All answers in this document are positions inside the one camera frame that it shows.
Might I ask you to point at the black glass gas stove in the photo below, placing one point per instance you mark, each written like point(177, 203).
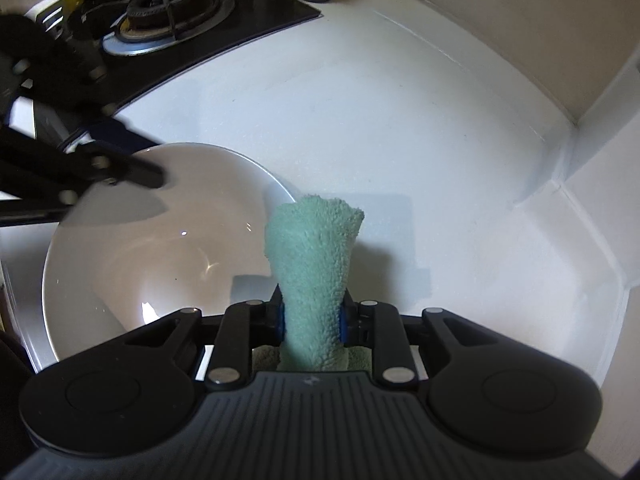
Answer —
point(260, 5)

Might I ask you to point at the gas burner with grate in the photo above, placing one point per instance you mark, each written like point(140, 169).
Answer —
point(170, 5)

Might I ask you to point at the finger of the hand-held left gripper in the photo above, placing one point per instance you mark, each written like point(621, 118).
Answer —
point(145, 172)
point(115, 132)

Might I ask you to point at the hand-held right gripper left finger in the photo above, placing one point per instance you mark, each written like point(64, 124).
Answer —
point(279, 320)

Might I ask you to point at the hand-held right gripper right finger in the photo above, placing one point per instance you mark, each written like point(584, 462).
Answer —
point(343, 325)

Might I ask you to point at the white ceramic bowl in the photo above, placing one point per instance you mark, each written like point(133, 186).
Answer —
point(150, 260)

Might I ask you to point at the green microfiber cloth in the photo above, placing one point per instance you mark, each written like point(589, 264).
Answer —
point(310, 260)

